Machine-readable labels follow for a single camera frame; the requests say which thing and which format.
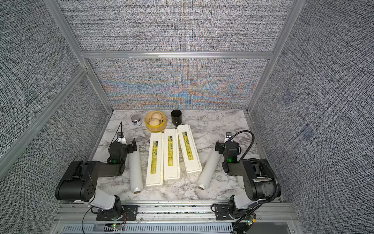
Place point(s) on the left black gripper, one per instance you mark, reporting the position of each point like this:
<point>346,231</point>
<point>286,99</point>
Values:
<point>130,146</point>

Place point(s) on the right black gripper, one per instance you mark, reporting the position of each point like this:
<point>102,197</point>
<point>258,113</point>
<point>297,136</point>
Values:
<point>220,146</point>

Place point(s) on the white wrap dispenser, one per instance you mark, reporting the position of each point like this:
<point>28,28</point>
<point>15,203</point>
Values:
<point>189,150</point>
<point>171,169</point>
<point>155,166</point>

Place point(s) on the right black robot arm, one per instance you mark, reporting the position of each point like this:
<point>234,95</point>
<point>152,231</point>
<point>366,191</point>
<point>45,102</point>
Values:
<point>260,182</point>

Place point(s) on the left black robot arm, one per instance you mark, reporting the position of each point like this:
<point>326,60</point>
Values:
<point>79,182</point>

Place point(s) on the small silver lidded jar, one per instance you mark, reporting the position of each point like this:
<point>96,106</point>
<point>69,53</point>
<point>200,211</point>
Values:
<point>136,120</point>

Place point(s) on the yellow bowl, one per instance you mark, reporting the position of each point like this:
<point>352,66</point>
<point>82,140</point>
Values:
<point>158,128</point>

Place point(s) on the black cup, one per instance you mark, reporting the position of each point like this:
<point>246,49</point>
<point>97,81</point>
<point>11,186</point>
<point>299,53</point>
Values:
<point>176,117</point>

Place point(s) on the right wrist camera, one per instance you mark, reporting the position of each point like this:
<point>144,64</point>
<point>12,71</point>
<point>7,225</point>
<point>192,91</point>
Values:
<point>228,136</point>

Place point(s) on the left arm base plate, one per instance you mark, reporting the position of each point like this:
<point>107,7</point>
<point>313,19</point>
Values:
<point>128,212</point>

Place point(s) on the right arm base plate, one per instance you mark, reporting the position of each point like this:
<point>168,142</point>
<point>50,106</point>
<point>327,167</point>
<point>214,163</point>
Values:
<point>222,212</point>

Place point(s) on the aluminium front rail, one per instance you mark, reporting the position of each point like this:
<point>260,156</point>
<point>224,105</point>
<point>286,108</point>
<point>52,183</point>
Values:
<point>178,217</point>

